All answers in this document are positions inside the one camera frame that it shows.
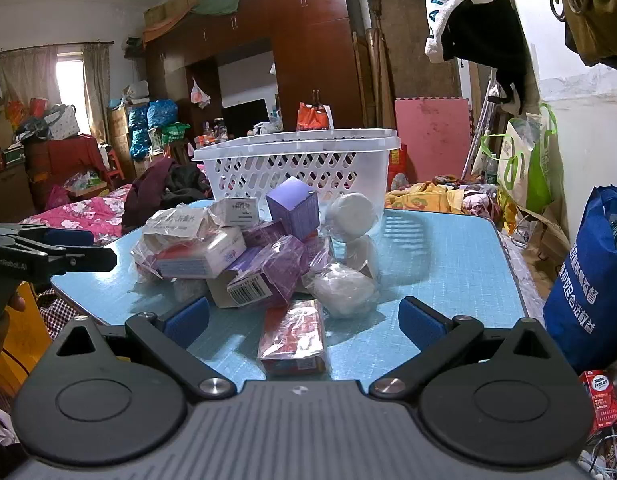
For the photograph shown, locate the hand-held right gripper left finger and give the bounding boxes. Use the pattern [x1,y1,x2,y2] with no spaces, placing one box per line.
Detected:
[51,296,238,402]

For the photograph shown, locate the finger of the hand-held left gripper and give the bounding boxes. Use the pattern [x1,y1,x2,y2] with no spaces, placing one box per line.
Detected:
[36,244,118,277]
[16,224,95,249]

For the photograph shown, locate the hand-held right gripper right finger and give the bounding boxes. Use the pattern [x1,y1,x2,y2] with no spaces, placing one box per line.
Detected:
[368,296,564,402]

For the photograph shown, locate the red box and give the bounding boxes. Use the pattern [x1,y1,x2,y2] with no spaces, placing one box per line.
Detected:
[257,300,330,377]

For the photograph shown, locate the pink purple box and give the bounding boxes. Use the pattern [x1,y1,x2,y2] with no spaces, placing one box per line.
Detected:
[245,221,290,249]

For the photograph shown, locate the lavender cardboard box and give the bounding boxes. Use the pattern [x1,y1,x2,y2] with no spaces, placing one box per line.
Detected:
[266,177,320,240]

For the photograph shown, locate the white plastic basket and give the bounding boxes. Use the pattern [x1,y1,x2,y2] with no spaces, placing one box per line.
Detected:
[192,129,401,211]

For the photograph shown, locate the person's left hand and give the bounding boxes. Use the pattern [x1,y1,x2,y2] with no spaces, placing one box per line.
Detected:
[0,294,27,366]

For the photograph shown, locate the pink floral blanket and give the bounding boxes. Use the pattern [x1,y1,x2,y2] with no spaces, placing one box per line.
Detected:
[18,185,134,249]

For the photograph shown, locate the pink and white box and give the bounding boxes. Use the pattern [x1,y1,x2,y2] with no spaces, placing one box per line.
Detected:
[156,227,248,280]

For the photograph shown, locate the red covered cabinet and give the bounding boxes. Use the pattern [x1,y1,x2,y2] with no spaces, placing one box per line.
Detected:
[23,135,110,211]

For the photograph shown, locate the white wrapped round lump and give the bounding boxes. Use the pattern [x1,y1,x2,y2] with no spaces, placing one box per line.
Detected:
[308,262,382,319]

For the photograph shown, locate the beige wrapped container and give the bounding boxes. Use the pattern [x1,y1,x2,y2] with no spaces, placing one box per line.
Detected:
[338,235,382,281]

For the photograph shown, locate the white wrapped printed box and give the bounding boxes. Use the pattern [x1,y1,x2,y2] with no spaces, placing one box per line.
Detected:
[142,206,215,256]

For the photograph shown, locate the dark clothes pile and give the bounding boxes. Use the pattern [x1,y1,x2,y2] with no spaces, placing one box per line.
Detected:
[123,160,212,234]

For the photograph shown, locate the purple wrapped long box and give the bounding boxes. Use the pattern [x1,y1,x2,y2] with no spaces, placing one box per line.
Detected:
[207,235,310,309]

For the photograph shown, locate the small white labelled box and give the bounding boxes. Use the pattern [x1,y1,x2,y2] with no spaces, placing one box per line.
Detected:
[222,197,260,229]

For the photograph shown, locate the yellow orange blanket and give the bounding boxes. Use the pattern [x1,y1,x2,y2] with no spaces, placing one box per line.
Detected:
[385,180,504,217]

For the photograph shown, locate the purple wrapped small box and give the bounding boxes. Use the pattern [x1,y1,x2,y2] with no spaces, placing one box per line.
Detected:
[303,234,335,281]

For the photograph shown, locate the white round wrapped jar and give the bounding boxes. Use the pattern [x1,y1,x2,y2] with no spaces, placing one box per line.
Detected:
[322,192,380,238]

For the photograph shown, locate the blue printed bags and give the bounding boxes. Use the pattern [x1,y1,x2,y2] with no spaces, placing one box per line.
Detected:
[128,99,180,161]

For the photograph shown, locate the red package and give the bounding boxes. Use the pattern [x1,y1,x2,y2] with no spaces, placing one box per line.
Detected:
[388,144,410,192]

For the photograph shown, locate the beige curtain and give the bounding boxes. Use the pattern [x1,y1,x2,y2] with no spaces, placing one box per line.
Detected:
[0,51,58,107]
[83,42,112,137]

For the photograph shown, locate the blue tote bag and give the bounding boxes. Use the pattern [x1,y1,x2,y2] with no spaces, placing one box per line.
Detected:
[543,185,617,374]

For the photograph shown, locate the green and white shopping bag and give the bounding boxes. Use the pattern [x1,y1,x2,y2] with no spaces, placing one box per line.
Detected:
[481,102,559,214]

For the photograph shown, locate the pink foam mat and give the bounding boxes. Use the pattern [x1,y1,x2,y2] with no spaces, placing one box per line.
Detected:
[394,97,470,181]

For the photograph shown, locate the white hanging plastic bag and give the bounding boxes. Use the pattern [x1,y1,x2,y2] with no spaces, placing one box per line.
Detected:
[190,77,212,109]

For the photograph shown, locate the small red carton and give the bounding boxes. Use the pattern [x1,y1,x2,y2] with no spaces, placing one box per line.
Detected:
[578,370,617,442]

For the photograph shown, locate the metal folding rack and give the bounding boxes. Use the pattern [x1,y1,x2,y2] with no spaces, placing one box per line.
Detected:
[461,72,504,181]

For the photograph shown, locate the black television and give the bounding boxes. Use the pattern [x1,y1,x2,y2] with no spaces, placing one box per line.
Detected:
[222,99,270,136]

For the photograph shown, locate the orange bag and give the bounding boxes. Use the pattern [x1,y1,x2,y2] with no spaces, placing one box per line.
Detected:
[297,102,335,131]

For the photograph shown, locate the white and black hanging garment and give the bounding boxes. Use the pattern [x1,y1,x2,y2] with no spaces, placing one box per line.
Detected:
[425,0,540,116]

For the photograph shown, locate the brown wooden wardrobe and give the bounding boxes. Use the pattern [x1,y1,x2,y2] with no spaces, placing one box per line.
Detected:
[143,0,370,161]

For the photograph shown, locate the brown hanging bag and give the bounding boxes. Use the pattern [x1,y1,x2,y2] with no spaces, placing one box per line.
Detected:
[535,0,617,68]

